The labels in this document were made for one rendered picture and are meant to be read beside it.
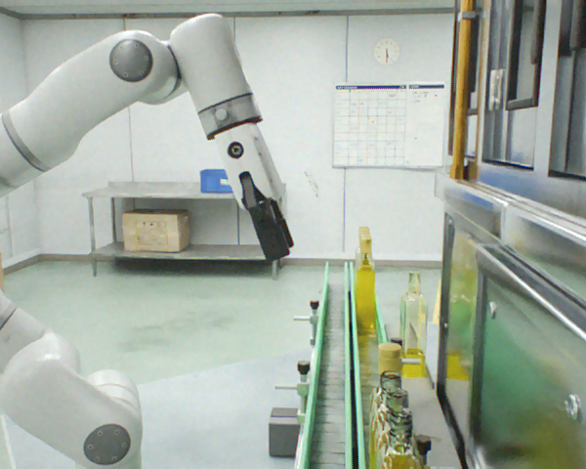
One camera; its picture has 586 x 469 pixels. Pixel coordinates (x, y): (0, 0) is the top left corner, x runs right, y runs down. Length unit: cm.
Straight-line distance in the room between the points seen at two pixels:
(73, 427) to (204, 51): 49
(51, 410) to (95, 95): 39
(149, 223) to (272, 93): 191
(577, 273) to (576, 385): 10
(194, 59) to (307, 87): 584
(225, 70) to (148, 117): 616
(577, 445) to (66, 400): 58
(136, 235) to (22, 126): 563
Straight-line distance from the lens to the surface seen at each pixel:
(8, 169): 79
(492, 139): 102
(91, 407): 83
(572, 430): 59
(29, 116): 77
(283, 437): 141
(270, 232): 72
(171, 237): 624
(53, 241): 746
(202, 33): 74
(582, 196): 62
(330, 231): 663
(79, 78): 71
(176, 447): 150
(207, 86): 73
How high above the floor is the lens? 148
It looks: 10 degrees down
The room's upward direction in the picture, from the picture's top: straight up
